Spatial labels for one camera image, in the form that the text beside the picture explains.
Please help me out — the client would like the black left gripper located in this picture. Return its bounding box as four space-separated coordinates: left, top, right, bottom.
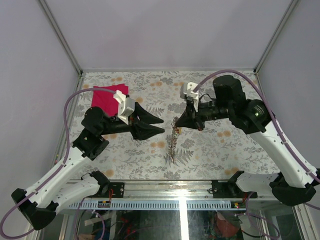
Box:
100 102 166 141

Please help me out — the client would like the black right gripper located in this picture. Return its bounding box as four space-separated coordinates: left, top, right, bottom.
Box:
175 96 232 131

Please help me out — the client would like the grey metal key organiser ring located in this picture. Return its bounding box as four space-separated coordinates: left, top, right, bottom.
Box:
166 117 182 163

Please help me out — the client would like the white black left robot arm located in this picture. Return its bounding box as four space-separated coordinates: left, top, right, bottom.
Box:
11 102 165 231

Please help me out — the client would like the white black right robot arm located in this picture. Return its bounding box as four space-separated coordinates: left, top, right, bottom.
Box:
175 75 320 207

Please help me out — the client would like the red folded cloth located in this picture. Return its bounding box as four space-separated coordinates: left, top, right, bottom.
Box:
91 83 129 117

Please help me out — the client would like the floral table mat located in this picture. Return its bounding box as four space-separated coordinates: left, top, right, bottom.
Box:
69 70 279 180

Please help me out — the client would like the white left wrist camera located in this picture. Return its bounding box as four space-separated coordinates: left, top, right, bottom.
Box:
113 90 135 125

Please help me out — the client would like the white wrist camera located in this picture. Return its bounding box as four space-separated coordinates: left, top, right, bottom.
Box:
113 90 135 125
180 82 199 112

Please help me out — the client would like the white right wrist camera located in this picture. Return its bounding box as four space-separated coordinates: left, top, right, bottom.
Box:
180 82 199 112

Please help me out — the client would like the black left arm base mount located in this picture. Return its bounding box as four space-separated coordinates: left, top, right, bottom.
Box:
97 182 125 199

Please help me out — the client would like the aluminium front rail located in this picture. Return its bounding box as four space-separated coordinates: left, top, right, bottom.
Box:
38 179 307 200

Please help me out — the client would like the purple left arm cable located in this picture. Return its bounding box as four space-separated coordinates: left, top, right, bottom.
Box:
0 87 118 238

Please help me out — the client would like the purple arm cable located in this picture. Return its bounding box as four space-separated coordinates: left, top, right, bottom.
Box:
193 69 320 185
0 87 118 238

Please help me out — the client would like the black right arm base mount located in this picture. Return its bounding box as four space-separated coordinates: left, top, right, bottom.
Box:
211 180 251 199

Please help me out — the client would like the white slotted cable duct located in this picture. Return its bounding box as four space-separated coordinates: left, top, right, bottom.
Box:
81 199 245 211

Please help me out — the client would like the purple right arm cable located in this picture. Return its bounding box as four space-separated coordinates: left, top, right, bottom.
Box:
193 69 320 185

